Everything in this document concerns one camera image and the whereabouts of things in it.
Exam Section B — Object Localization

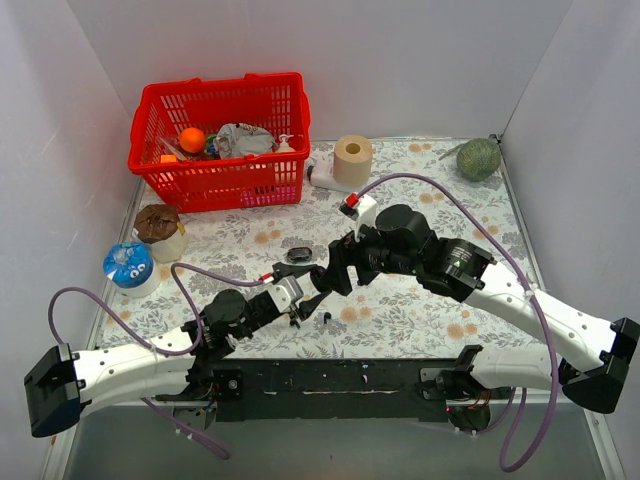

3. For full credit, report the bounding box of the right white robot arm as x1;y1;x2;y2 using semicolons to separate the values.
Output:
306;205;639;414

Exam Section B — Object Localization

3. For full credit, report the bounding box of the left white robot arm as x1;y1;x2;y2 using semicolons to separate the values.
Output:
24;285;327;438

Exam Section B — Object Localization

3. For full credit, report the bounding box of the brown toilet paper roll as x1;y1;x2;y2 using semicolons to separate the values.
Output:
333;135;373;187

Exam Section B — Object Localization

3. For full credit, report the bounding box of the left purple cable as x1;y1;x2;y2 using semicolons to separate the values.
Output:
46;262;279;460

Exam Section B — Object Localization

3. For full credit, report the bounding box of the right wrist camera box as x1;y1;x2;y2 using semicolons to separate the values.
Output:
339;192;378;240

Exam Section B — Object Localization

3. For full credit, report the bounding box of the green melon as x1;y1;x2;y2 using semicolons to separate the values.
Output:
439;138;501;182

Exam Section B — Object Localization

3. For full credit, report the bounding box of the orange fruit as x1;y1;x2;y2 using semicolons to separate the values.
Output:
178;127;206;154

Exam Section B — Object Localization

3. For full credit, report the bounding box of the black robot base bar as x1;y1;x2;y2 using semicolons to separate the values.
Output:
169;344;511;431

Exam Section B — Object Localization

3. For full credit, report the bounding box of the brown-lid white jar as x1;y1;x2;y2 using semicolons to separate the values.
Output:
132;204;188;263

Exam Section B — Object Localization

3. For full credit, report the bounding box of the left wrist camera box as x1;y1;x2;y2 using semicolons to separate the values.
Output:
267;276;304;314

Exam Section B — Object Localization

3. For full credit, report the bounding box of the white lotion bottle lying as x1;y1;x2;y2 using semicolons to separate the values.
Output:
305;159;366;194

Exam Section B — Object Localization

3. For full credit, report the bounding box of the purple cable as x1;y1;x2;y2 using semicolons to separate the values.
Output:
349;172;559;473
46;262;279;460

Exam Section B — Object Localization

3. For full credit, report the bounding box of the floral patterned table mat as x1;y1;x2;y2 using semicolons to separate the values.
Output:
95;138;537;358

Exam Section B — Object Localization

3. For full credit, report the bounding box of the crumpled silver snack bag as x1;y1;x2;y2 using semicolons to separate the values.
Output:
213;123;276;159

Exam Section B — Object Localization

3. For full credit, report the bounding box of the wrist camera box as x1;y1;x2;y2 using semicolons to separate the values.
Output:
267;276;304;314
339;192;378;240

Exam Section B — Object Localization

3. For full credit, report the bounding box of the red plastic shopping basket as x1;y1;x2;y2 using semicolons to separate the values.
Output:
128;72;311;213

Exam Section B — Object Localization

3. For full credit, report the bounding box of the clear plastic packet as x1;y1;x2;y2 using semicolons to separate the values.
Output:
156;136;190;162

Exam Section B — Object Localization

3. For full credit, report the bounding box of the white pump bottle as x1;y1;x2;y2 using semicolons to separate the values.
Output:
274;134;295;154

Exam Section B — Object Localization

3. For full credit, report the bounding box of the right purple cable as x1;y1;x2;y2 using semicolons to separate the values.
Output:
349;172;559;473

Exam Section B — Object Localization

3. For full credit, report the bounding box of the taped black earbud case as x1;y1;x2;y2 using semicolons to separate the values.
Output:
286;246;313;264

